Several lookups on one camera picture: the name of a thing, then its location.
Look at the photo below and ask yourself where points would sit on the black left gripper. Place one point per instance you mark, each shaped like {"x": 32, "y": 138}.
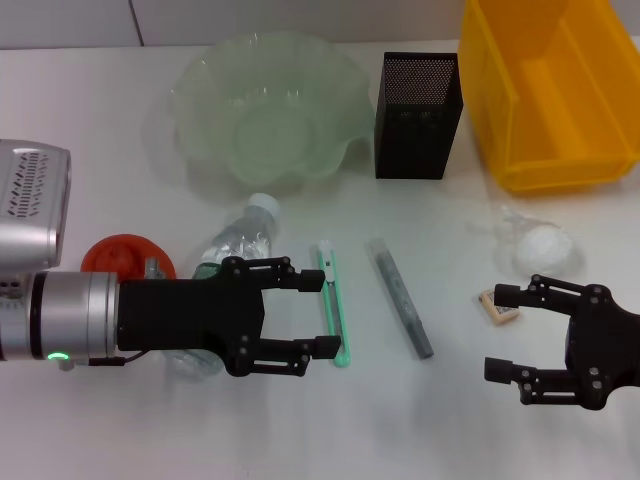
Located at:
{"x": 190, "y": 315}

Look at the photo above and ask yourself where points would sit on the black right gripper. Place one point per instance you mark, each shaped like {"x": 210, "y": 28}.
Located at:
{"x": 610, "y": 350}

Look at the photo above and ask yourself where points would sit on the beige barcode eraser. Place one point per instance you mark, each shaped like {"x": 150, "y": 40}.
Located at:
{"x": 505, "y": 315}

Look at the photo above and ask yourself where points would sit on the mint green utility knife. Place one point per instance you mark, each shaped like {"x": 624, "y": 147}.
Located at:
{"x": 334, "y": 310}

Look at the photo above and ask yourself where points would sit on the clear green-label water bottle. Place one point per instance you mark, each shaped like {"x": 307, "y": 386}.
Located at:
{"x": 245, "y": 235}

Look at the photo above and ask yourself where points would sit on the white paper ball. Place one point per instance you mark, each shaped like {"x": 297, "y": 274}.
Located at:
{"x": 542, "y": 250}

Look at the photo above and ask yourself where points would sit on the gray marker pen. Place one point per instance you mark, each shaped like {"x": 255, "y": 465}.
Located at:
{"x": 400, "y": 295}

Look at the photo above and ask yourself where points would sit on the red-orange toy fruit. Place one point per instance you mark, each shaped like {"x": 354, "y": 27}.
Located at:
{"x": 120, "y": 255}

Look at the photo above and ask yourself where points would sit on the pale green wavy fruit plate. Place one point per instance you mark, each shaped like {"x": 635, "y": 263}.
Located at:
{"x": 270, "y": 130}

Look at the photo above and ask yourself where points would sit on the black mesh pen holder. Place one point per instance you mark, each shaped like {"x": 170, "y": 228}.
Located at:
{"x": 415, "y": 145}

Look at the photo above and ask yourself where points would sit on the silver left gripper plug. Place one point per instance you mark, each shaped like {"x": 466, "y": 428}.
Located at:
{"x": 154, "y": 267}

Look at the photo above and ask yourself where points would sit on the yellow plastic bin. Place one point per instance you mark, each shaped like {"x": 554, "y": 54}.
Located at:
{"x": 550, "y": 125}

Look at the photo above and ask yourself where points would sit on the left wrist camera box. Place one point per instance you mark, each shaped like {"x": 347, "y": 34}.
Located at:
{"x": 30, "y": 200}

